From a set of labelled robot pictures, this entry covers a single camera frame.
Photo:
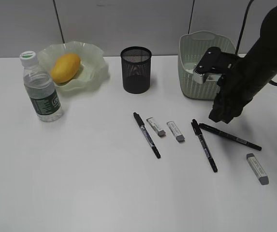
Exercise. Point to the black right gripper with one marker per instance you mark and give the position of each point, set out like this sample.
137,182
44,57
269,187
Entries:
227,103

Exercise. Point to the black marker pen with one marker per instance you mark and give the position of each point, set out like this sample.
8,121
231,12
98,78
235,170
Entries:
204,145
229,136
146,134

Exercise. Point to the yellow mango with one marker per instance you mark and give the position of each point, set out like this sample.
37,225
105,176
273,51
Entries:
65,68

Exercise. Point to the clear water bottle green label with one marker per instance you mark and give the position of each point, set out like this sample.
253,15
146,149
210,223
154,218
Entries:
40,88

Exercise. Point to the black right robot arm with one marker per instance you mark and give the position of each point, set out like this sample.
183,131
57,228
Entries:
260,65

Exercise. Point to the pale green plastic basket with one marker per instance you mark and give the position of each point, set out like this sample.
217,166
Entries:
192,47

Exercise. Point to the black mesh pen holder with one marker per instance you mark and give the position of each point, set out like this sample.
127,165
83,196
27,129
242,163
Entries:
136,69

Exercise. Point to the white grey eraser middle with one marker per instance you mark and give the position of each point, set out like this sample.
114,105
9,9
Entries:
175,131

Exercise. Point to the white grey eraser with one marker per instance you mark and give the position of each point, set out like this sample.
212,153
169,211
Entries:
257,169
175,131
156,127

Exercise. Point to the white grey eraser left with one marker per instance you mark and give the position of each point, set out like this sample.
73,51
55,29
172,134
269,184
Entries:
156,127

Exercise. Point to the wavy translucent green plate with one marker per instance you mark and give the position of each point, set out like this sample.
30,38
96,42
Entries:
93,68

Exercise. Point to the white grey eraser right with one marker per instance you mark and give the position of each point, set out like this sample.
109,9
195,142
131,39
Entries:
257,169

